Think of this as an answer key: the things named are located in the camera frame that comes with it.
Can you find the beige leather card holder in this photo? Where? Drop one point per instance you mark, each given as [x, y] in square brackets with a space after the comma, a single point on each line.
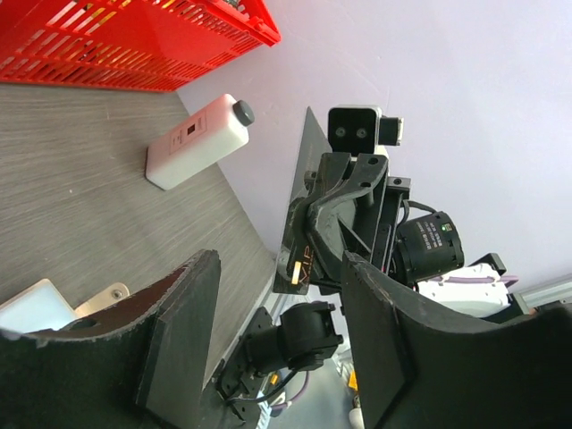
[42, 306]

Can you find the dark grey VIP card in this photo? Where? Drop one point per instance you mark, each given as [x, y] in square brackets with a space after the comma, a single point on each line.
[313, 144]

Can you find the red plastic shopping basket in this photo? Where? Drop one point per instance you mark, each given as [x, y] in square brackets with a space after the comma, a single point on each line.
[156, 46]

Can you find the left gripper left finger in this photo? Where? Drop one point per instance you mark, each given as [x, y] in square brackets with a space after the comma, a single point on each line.
[140, 363]

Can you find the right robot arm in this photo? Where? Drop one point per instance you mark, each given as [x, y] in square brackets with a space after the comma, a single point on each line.
[422, 249]

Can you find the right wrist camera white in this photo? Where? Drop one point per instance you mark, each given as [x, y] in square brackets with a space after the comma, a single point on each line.
[362, 129]

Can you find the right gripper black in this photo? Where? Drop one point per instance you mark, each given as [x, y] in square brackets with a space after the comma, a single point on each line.
[384, 223]

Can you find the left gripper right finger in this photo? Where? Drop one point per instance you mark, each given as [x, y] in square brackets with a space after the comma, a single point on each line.
[420, 364]

